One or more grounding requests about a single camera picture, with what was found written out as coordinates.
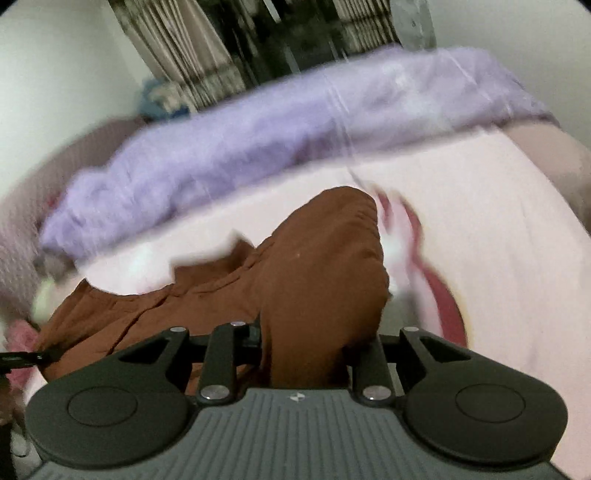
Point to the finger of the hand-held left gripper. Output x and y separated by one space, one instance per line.
27 359

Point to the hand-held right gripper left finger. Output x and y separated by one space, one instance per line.
226 355

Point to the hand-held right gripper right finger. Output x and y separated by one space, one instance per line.
369 364

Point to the brown jacket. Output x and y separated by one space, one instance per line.
314 277

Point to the quilted mauve headboard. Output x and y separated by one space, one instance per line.
23 221

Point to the bed with pink sheet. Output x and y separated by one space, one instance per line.
489 230

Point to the purple duvet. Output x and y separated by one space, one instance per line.
258 134

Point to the blue plush toy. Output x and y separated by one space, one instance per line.
161 99

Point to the beige striped curtain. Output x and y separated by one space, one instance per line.
184 50
364 23

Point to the white covered standing fan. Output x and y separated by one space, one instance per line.
414 23

